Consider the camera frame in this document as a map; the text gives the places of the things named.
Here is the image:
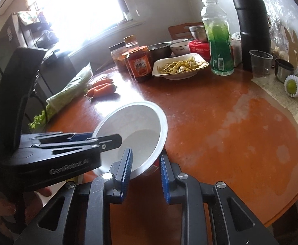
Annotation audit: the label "grey refrigerator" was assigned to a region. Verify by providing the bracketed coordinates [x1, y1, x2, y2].
[0, 14, 76, 102]

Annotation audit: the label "small metal cup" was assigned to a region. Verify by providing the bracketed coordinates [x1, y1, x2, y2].
[275, 58, 295, 83]

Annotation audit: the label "green liquid plastic bottle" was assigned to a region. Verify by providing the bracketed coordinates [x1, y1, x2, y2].
[200, 0, 235, 76]

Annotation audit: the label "small white box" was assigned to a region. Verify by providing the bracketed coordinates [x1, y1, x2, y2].
[231, 32, 242, 67]

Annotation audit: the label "red packet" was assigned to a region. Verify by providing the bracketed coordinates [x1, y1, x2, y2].
[188, 41, 211, 55]

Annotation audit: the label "clear plastic cup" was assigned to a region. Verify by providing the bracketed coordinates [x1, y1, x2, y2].
[249, 50, 274, 76]

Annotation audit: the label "black thermos flask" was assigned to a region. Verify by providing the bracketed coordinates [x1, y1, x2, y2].
[232, 0, 271, 70]

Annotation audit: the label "wooden chair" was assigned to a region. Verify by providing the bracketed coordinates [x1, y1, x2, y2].
[168, 22, 203, 41]

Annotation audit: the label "white plate of cooked food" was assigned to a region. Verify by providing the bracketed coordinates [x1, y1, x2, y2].
[151, 53, 210, 80]

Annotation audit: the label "clear jar with black lid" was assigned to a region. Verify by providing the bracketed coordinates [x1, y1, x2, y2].
[110, 43, 127, 72]

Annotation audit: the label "woven placemat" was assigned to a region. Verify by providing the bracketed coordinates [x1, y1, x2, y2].
[251, 69, 298, 115]

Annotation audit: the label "dark red sauce jar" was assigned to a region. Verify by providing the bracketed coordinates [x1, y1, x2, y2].
[126, 46, 153, 83]

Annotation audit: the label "cardboard bunny cutout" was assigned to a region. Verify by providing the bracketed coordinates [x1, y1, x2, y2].
[283, 27, 298, 68]

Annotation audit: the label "carrot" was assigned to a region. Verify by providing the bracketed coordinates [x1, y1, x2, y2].
[88, 84, 118, 95]
[91, 79, 114, 88]
[85, 89, 106, 98]

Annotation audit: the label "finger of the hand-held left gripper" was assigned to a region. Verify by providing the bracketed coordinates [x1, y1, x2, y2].
[31, 133, 123, 156]
[21, 131, 94, 143]

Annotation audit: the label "window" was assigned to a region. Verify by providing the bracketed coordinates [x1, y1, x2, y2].
[24, 0, 139, 51]

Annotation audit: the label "leafy greens in plastic bag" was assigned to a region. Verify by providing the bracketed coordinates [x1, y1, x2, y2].
[28, 64, 93, 130]

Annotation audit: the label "patterned white bowl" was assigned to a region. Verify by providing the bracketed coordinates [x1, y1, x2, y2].
[170, 39, 189, 56]

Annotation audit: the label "person's left hand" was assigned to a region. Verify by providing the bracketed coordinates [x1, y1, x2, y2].
[0, 187, 53, 238]

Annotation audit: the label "sauce bottle with yellow cap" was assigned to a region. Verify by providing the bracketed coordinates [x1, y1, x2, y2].
[124, 36, 140, 49]

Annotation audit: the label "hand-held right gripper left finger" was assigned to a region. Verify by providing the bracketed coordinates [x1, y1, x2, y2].
[19, 148, 134, 245]

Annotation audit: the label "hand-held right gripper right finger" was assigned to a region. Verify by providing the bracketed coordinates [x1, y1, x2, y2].
[160, 154, 279, 245]

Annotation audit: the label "metal bowl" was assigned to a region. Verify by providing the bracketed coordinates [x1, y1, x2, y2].
[189, 25, 208, 43]
[147, 41, 172, 58]

